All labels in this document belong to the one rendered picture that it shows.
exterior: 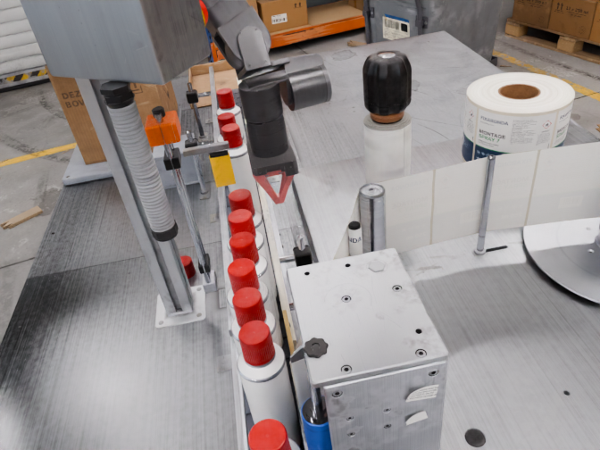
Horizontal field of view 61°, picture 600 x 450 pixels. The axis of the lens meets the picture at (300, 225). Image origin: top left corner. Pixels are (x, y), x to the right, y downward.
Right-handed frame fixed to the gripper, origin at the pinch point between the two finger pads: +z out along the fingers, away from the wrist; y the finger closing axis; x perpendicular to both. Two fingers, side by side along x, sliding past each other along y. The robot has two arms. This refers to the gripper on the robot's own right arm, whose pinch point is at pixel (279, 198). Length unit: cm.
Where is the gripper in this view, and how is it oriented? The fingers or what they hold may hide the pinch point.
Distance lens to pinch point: 82.9
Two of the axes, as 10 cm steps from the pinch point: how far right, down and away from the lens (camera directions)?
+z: 1.2, 8.0, 5.9
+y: -1.8, -5.7, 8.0
